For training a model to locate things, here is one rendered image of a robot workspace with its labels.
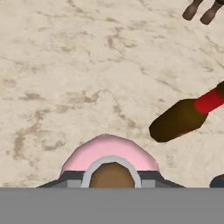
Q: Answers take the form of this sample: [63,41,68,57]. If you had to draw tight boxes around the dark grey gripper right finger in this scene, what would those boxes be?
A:
[136,170,186,188]

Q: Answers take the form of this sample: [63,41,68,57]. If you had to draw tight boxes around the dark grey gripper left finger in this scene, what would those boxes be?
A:
[36,170,88,188]

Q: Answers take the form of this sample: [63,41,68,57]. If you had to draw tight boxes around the pink plastic bottle brown cap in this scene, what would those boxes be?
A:
[59,133,161,188]

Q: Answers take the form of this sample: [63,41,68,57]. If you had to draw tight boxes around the brown glass bottle red label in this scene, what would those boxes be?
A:
[148,80,224,144]

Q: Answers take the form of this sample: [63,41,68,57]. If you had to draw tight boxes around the dark grey round object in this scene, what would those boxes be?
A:
[209,173,224,188]

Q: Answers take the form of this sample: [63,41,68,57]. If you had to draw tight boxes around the dark brown glass bottle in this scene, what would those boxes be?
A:
[199,0,224,26]

